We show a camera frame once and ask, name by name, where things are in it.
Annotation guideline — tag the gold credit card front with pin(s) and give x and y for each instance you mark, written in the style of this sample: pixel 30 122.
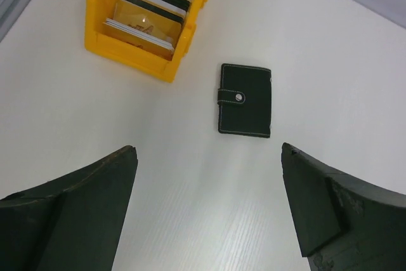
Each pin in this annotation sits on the gold credit card front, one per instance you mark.
pixel 149 21

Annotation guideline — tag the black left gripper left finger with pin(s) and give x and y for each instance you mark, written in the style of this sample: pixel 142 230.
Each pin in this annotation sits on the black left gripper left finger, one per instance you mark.
pixel 73 222

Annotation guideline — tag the black leather card holder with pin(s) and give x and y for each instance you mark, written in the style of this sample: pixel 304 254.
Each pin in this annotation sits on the black leather card holder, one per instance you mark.
pixel 245 100

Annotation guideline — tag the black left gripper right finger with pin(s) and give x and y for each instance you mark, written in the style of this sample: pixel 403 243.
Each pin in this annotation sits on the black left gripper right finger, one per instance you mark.
pixel 342 222

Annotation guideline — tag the yellow plastic bin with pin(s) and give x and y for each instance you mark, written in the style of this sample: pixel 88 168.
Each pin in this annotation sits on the yellow plastic bin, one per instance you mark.
pixel 97 41

